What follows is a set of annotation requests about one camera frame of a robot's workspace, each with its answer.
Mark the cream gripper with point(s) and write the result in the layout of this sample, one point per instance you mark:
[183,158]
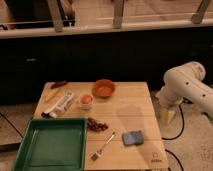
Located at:
[167,115]

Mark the blue sponge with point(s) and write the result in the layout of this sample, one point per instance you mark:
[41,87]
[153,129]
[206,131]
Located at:
[133,138]

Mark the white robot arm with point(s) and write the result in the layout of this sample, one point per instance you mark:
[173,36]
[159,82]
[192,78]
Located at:
[185,81]

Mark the green plastic tray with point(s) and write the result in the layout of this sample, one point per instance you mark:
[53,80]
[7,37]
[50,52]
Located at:
[52,145]

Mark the wooden table board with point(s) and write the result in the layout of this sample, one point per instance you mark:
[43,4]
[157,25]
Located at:
[129,109]

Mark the orange bowl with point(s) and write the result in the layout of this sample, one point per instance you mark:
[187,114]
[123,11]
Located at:
[103,88]

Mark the brown dried fruit pile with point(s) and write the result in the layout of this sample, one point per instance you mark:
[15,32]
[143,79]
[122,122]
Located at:
[94,125]

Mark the white cup with orange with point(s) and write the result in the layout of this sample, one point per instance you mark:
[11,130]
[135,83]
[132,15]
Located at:
[86,101]

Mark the silver fork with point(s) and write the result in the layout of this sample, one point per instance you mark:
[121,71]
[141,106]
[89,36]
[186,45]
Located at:
[98,153]

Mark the dark red sausage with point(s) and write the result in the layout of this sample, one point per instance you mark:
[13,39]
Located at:
[58,84]

